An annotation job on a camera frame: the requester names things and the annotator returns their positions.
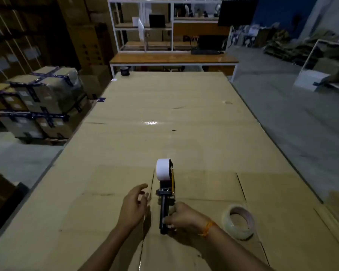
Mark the person's right hand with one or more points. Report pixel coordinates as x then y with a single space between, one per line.
186 218

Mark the person's left hand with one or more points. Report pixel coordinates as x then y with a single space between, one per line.
131 207

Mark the black yellow tape dispenser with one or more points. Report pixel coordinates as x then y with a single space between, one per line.
164 204

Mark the cardboard tape core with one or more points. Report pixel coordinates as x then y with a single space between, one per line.
162 169

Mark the clear tape roll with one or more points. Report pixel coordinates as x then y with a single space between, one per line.
237 234

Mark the person's left forearm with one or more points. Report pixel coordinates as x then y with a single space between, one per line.
113 251

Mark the person's right forearm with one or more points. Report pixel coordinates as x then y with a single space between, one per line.
231 254

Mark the open brown cardboard box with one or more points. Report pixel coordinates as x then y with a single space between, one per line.
96 80

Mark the stack of cartons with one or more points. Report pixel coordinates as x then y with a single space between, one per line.
45 93

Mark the white box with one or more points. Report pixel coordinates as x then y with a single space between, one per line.
310 79

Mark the large cardboard sheet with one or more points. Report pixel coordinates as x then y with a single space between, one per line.
172 110

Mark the black cup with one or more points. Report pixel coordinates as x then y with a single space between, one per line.
125 71

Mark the black keyboard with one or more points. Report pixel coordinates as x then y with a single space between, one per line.
206 52

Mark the black desktop device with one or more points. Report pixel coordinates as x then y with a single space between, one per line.
212 42

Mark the pile of cardboard scraps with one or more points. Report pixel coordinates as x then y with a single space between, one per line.
288 47

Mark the black monitor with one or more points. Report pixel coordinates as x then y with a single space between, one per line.
237 12

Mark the wooden desk with white frame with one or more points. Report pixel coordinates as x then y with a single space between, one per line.
158 57

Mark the white metal shelf frame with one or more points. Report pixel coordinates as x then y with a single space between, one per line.
172 25

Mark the wall of stacked brown cartons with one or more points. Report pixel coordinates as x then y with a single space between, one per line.
31 31

